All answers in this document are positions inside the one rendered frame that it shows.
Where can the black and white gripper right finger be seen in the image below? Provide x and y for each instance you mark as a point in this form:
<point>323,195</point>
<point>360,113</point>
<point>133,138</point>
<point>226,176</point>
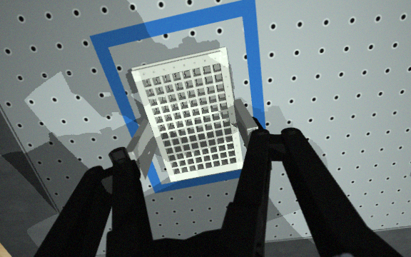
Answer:
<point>336,227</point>

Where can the blue tape outline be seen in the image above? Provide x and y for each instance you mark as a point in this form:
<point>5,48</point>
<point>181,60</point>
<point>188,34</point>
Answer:
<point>245,8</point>

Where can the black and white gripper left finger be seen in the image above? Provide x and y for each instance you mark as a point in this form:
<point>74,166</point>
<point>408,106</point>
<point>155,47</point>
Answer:
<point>78,230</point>

